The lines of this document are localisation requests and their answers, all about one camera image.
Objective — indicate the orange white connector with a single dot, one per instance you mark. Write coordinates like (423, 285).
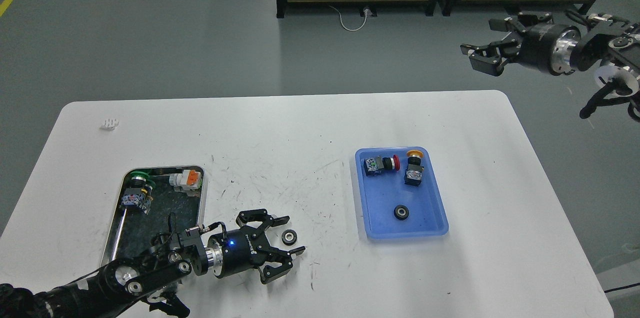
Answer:
(189, 181)

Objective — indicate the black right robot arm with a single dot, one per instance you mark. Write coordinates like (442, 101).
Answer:
(611, 44)

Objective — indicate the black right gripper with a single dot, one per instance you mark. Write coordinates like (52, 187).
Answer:
(546, 48)

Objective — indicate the blue plastic tray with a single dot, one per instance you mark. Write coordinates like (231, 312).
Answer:
(380, 194)

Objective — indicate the yellow push button switch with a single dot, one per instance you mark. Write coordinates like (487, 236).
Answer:
(413, 175)

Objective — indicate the red push button switch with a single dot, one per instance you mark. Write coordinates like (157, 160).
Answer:
(376, 165)

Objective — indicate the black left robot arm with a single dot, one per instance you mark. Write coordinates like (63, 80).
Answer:
(152, 277)

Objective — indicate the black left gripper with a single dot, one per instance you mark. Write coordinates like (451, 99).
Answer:
(246, 248)

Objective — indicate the silver metal tray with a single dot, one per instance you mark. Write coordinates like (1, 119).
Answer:
(153, 206)

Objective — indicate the green push button switch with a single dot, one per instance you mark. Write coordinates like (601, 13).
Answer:
(137, 191)

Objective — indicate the black gear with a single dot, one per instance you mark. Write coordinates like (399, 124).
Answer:
(401, 212)
(289, 237)

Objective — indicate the small white plastic part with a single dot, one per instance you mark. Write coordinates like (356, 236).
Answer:
(109, 124)

